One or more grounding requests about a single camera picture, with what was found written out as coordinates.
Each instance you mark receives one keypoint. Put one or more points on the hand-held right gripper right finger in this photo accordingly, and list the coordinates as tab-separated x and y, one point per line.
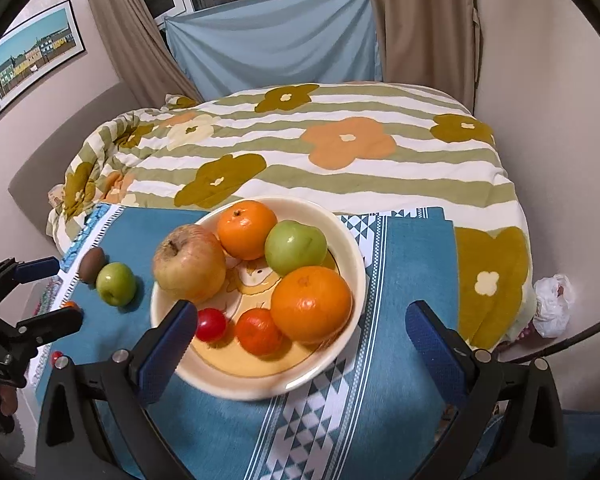
435	355

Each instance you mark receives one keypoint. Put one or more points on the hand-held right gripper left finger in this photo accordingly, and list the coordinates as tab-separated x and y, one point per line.
162	355

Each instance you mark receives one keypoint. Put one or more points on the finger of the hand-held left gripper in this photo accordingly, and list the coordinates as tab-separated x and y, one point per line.
50	322
35	266

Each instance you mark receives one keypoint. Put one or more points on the tiny orange fruit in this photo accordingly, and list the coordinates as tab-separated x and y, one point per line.
70	305

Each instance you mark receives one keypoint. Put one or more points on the red cherry tomato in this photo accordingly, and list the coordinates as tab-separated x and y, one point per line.
211	324
56	358

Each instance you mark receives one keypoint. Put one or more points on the red-yellow apple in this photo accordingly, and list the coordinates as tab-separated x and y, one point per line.
190	262

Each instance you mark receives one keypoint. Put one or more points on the small dark orange tangerine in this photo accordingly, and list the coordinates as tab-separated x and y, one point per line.
260	331

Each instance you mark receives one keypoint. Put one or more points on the cream bowl with cartoon print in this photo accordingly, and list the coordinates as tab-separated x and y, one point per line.
305	365

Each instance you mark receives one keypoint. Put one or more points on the large orange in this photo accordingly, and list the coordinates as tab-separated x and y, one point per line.
311	304

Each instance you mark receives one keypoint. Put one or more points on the medium orange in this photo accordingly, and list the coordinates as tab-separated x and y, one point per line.
246	229

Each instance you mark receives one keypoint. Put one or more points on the green apple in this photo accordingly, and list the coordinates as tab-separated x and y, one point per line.
296	246
116	284

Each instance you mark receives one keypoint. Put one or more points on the person's left hand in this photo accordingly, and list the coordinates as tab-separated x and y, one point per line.
8	401

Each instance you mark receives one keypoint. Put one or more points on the brown kiwi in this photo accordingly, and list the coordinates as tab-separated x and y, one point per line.
92	263

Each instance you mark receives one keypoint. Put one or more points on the patterned pillow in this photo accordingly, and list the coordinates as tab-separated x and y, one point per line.
55	196

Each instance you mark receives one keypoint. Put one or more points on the blue patterned cloth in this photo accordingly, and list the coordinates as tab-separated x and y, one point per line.
410	270

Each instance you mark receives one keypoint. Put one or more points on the white plastic bag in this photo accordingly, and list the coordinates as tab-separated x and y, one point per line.
552	305

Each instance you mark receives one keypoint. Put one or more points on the black curved tube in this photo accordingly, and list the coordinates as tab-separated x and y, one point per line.
580	340

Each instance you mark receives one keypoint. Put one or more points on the dark blue garment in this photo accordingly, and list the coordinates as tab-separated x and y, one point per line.
590	442

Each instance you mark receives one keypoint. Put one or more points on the floral striped blanket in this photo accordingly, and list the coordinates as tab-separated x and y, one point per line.
290	170

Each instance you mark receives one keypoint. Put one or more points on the beige curtain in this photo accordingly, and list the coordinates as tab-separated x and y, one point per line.
425	25
140	40

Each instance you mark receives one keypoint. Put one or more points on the light blue sheet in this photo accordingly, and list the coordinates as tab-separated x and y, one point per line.
275	40

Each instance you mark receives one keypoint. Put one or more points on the wall poster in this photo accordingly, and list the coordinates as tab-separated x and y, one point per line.
32	55

